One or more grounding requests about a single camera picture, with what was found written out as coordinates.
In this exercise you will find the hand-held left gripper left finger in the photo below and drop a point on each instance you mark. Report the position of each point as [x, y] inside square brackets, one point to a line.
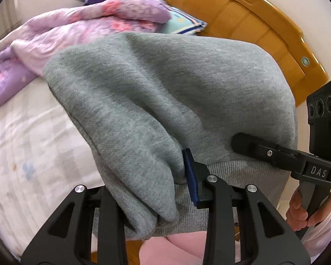
[110, 226]

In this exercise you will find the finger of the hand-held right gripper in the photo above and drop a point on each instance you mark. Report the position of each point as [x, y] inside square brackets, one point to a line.
[259, 150]

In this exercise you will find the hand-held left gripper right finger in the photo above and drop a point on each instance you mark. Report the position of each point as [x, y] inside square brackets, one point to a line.
[191, 182]

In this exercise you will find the grey zip hoodie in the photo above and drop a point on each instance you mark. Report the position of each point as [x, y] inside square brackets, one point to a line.
[168, 93]

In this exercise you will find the person's right hand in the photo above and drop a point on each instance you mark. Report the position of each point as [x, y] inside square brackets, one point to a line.
[295, 212]

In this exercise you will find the person's pink pants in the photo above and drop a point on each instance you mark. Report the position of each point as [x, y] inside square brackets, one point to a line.
[176, 251]

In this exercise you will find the bed with floral sheet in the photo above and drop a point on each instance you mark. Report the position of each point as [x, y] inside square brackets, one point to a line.
[30, 157]

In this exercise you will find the wooden headboard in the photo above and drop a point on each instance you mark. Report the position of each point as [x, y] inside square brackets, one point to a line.
[251, 16]

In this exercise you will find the teal striped pillow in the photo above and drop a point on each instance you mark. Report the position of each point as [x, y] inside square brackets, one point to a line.
[182, 23]

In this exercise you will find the purple floral quilt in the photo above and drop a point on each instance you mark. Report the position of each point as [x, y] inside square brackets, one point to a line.
[71, 30]

